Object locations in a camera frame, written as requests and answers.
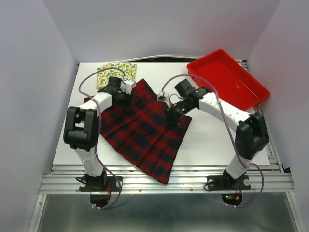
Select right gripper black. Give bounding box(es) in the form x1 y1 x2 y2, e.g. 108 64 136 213
163 100 195 133

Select lemon print skirt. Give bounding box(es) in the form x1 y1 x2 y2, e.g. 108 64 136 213
97 62 137 90

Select red black plaid skirt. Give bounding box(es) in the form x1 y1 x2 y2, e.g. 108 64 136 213
100 79 192 184

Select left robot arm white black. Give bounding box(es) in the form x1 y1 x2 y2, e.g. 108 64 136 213
63 77 136 192

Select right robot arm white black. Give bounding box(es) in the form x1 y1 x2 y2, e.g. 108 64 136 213
157 79 269 191

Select red plastic tray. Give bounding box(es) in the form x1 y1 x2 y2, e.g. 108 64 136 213
187 49 271 111

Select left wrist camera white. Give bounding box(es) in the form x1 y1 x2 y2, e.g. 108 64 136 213
121 76 136 95

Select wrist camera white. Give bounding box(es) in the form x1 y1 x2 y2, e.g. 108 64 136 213
157 91 169 102
121 76 136 95

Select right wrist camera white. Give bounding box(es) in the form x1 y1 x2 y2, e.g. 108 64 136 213
157 91 169 102

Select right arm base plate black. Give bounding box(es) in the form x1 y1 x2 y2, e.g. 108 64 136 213
204 175 251 191

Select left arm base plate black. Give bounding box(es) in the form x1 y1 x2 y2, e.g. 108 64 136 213
79 176 120 192

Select aluminium frame rails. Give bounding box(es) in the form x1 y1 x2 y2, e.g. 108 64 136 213
29 110 306 232

